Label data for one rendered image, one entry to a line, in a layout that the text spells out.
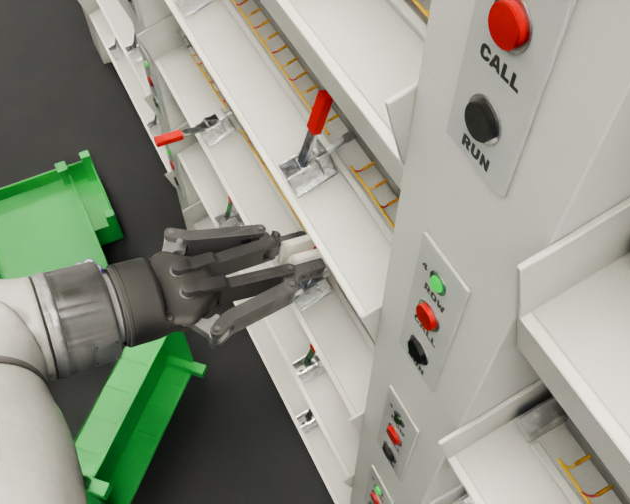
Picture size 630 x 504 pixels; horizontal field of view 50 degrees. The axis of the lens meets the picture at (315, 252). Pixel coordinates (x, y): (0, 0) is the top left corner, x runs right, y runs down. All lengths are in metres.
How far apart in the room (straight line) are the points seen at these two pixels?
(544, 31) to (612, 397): 0.15
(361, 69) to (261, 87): 0.28
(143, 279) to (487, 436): 0.30
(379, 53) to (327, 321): 0.39
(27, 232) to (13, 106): 0.48
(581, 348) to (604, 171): 0.09
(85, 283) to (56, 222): 0.88
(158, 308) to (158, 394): 0.72
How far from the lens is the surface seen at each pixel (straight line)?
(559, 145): 0.24
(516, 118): 0.25
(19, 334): 0.56
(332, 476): 1.07
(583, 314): 0.31
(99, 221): 1.54
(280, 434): 1.25
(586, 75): 0.22
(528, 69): 0.24
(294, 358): 0.92
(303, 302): 0.73
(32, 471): 0.45
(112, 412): 1.10
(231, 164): 0.86
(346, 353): 0.71
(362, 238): 0.54
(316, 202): 0.57
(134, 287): 0.59
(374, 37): 0.40
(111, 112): 1.77
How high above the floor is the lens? 1.18
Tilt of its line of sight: 56 degrees down
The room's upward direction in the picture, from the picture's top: straight up
